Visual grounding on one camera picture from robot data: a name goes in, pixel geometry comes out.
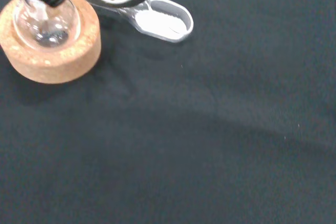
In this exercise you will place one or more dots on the glass weighing funnel with powder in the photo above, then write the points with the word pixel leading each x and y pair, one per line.
pixel 160 22

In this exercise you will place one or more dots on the clear round-bottom flask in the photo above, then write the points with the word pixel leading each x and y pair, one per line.
pixel 52 30

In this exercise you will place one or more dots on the black bench cloth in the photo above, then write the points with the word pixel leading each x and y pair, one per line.
pixel 199 129

